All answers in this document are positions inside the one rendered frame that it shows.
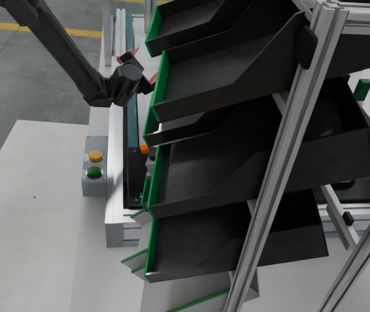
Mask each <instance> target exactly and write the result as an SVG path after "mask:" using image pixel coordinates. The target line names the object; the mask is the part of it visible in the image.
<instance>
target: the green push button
mask: <svg viewBox="0 0 370 312"><path fill-rule="evenodd" d="M87 174H88V176H89V177H91V178H98V177H99V176H100V175H101V168H100V167H96V166H94V167H90V168H89V169H88V170H87Z"/></svg>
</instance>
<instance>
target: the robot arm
mask: <svg viewBox="0 0 370 312"><path fill-rule="evenodd" d="M0 6H1V7H3V8H5V9H6V10H7V11H8V13H10V15H11V16H12V17H13V18H14V20H15V21H16V22H17V23H18V24H19V25H20V26H21V27H26V26H27V27H28V28H29V29H30V30H31V32H32V33H33V34H34V35H35V36H36V37H37V38H38V40H39V41H40V42H41V44H42V45H43V46H44V47H45V48H46V49H47V50H48V52H49V53H50V54H51V56H52V57H53V58H54V59H55V60H56V61H57V63H58V64H59V65H60V66H61V67H62V68H63V70H64V71H65V72H66V73H67V75H68V76H69V77H70V78H71V79H72V81H73V82H74V83H75V85H76V87H77V89H78V90H79V92H80V93H81V94H82V96H83V99H84V100H85V101H86V102H87V103H88V104H89V105H90V106H92V107H104V108H110V107H111V104H112V103H114V105H117V106H121V107H123V106H126V105H127V103H128V102H129V100H130V99H131V98H132V96H133V95H134V94H135V93H136V92H137V93H138V94H140V93H143V94H144V95H146V94H148V93H150V92H153V91H154V88H155V83H156V79H157V74H158V72H156V73H155V74H154V75H153V76H152V78H151V79H150V80H147V79H146V77H145V76H144V75H143V73H142V72H143V71H144V68H143V67H142V65H141V64H140V63H139V62H138V60H136V58H135V57H134V55H135V54H136V53H137V51H138V50H139V47H138V48H136V49H134V50H129V51H127V52H126V53H124V54H123V55H121V56H120V57H118V58H117V59H116V60H117V62H118V63H119V64H121V65H120V66H118V67H116V69H115V71H114V72H113V75H110V78H108V77H103V76H102V75H101V74H100V72H97V71H96V69H95V68H93V67H92V66H91V65H90V63H89V62H88V61H87V60H86V58H85V57H84V55H83V54H82V53H81V51H80V50H79V49H78V47H77V46H76V44H75V43H74V42H73V40H72V39H71V37H70V36H69V35H68V33H67V32H66V31H65V29H64V28H63V26H62V25H61V24H60V22H59V21H58V19H57V18H56V17H55V15H54V14H53V13H52V11H51V9H50V8H49V7H48V5H47V3H46V2H45V0H0ZM126 61H127V62H126ZM125 62H126V63H125ZM122 63H124V64H122ZM154 79H155V80H154ZM153 80H154V81H153Z"/></svg>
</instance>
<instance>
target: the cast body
mask: <svg viewBox="0 0 370 312"><path fill-rule="evenodd" d="M156 151H157V147H154V148H153V149H151V150H150V151H149V153H148V159H147V161H146V163H145V166H146V167H147V169H148V172H147V174H146V177H147V179H148V181H149V183H150V184H151V180H152V173H153V166H154V162H155V156H156Z"/></svg>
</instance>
